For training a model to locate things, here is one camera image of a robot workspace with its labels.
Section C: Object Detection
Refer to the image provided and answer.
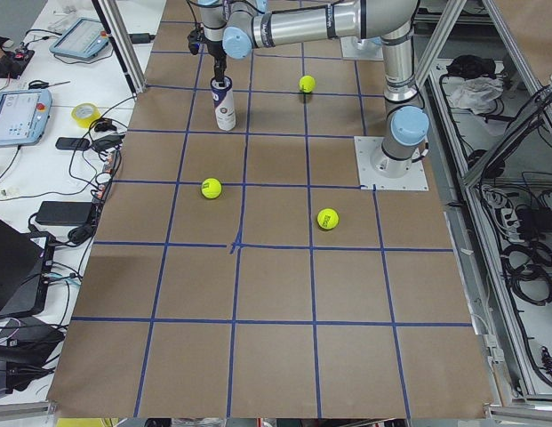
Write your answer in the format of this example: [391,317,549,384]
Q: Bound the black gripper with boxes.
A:
[206,39,227,85]

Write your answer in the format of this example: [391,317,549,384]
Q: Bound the Wilson tennis ball can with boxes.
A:
[210,77,236,131]

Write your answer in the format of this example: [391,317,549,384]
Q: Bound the tennis ball right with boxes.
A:
[299,75,316,93]

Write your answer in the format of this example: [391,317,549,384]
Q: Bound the tennis ball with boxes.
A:
[201,177,222,199]
[316,207,340,230]
[299,75,316,93]

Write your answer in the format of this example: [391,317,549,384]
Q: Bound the tennis ball centre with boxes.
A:
[201,177,222,199]

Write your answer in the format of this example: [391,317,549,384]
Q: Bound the tennis ball upper left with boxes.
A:
[316,207,340,230]

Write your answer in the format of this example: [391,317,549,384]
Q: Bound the far teach pendant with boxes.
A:
[49,18,109,60]

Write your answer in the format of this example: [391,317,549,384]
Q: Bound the teach pendant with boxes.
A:
[0,89,52,148]
[49,18,109,60]

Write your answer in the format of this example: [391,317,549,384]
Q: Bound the yellow tape roll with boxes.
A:
[71,102,101,129]

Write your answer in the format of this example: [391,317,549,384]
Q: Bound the black phone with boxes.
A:
[55,137,91,151]

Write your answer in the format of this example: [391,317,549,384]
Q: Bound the scissors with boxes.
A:
[28,79,69,90]

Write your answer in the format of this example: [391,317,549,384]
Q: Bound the near teach pendant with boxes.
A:
[0,89,52,148]

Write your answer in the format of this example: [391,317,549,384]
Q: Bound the brown paper table cover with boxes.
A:
[48,1,493,419]

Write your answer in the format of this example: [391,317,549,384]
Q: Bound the black power adapter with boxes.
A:
[36,201,92,226]

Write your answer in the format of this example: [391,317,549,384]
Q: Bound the laptop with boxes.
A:
[0,219,54,318]

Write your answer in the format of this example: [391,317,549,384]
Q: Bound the aluminium frame post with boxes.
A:
[92,0,146,96]

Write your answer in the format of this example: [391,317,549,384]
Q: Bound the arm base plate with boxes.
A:
[340,36,383,61]
[354,136,428,191]

